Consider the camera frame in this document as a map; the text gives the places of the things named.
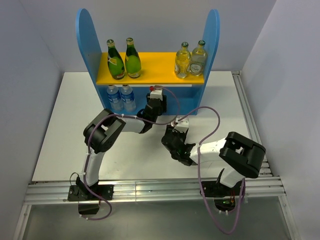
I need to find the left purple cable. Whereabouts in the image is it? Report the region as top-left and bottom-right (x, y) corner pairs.
(83, 85), (181, 188)

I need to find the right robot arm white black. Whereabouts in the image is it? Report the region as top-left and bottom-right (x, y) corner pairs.
(161, 125), (266, 197)

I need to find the yellow drink glass bottle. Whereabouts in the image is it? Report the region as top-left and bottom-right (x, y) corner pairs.
(174, 42), (191, 79)

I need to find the green glass bottle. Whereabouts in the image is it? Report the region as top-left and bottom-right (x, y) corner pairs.
(125, 37), (142, 79)
(106, 39), (125, 80)

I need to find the green glass bottle front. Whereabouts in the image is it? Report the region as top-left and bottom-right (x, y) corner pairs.
(125, 37), (142, 79)

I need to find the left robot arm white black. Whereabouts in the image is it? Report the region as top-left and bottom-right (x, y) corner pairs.
(75, 89), (167, 200)

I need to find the aluminium rail frame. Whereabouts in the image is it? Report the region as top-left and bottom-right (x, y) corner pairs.
(14, 72), (301, 240)

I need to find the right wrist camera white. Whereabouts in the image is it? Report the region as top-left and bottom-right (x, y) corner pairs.
(170, 118), (189, 134)

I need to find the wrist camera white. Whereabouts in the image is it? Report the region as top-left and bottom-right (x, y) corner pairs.
(170, 118), (189, 134)
(149, 85), (164, 101)

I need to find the clear drink glass bottle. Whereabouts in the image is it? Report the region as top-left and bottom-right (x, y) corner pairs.
(189, 40), (208, 76)

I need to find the green glass bottle back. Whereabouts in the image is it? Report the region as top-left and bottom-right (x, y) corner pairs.
(106, 39), (125, 80)

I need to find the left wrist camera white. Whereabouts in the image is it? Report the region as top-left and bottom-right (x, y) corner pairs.
(149, 85), (164, 101)

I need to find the water bottle blue label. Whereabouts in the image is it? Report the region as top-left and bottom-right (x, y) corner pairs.
(120, 85), (136, 112)
(107, 85), (124, 111)

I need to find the blue and yellow wooden shelf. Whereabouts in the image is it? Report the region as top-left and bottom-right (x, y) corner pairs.
(75, 8), (220, 116)

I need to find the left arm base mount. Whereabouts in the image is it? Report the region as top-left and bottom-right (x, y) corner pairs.
(67, 183), (114, 216)

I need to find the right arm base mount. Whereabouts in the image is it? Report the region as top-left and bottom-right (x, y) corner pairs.
(201, 181), (246, 214)

